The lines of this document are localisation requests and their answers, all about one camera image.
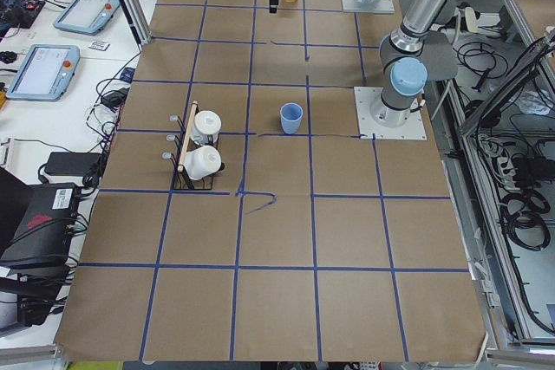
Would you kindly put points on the black wire mug rack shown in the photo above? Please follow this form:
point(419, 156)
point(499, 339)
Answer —
point(182, 145)

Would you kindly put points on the teach pendant tablet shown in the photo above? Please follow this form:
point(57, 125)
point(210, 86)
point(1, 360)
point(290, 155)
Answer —
point(45, 73)
point(87, 17)

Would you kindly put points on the lower teach pendant tablet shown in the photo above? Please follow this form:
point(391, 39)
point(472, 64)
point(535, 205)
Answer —
point(45, 73)

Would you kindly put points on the white mug far rack end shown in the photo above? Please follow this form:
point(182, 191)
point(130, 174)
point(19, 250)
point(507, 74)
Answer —
point(206, 128)

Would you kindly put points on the light blue plastic cup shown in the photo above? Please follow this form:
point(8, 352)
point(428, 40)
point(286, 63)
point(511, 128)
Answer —
point(291, 115)

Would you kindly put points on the white mug rack end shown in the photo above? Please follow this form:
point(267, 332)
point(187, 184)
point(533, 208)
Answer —
point(206, 128)
point(202, 162)

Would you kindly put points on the white mug near rack end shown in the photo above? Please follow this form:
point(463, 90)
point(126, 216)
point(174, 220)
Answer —
point(202, 162)

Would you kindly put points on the black power adapter brick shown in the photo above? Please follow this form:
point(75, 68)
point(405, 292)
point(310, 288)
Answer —
point(71, 164)

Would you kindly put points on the upper teach pendant tablet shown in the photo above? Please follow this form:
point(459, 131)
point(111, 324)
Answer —
point(87, 17)

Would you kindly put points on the black computer box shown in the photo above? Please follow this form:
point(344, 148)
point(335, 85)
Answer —
point(35, 221)

